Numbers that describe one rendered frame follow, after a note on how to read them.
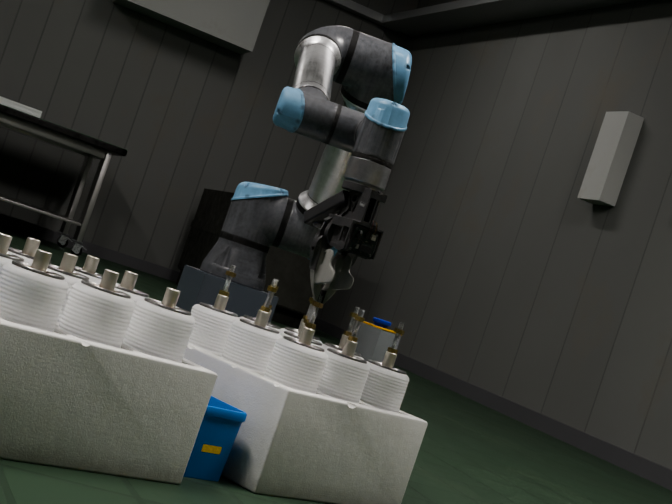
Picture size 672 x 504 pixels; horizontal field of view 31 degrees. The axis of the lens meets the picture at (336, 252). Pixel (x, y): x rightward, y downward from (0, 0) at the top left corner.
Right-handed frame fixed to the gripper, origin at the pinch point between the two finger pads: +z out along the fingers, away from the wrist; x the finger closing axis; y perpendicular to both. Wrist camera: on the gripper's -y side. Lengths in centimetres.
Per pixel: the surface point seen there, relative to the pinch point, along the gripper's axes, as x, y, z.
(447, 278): 376, -391, -27
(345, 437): 10.6, 6.6, 22.2
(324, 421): 4.1, 7.8, 20.2
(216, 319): -6.7, -18.4, 10.7
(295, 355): -3.4, 4.0, 11.1
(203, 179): 311, -607, -42
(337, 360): 7.6, 1.4, 10.1
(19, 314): -57, 14, 15
